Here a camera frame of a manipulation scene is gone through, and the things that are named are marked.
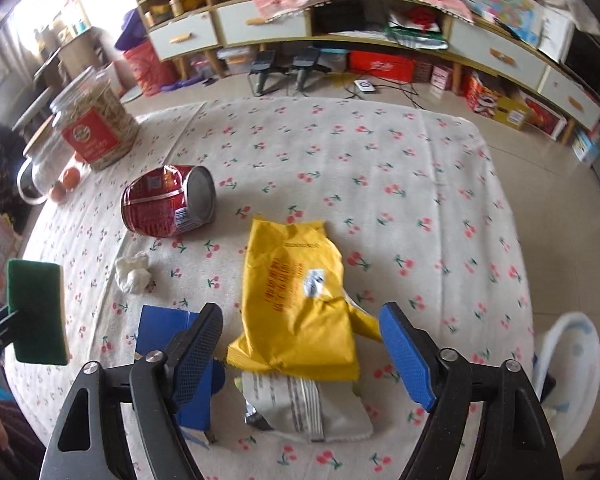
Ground yellow green sponge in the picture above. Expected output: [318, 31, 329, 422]
[6, 259, 69, 366]

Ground yellow snack bag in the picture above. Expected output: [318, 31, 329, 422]
[226, 218, 381, 382]

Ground white trash bin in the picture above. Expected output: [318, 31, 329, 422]
[532, 312, 600, 457]

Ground blue cardboard box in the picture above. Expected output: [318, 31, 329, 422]
[135, 304, 226, 448]

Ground white crumpled tissue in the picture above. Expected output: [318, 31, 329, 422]
[114, 252, 151, 295]

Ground silver foil wrapper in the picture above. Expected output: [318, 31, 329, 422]
[235, 372, 374, 443]

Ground glass jug wooden lid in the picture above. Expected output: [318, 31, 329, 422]
[16, 116, 90, 206]

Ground orange tangerine middle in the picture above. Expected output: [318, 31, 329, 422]
[61, 167, 81, 191]

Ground crushed red soda can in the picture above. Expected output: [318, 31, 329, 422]
[120, 165, 216, 238]

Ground red label seed jar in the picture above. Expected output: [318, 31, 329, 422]
[50, 66, 140, 171]

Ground cherry print tablecloth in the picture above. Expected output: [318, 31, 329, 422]
[2, 96, 538, 480]

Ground purple hat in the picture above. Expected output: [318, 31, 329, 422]
[114, 9, 147, 52]

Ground wooden tv cabinet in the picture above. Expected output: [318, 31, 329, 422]
[137, 0, 600, 130]

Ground red cardboard box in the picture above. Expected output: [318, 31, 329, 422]
[348, 50, 415, 84]

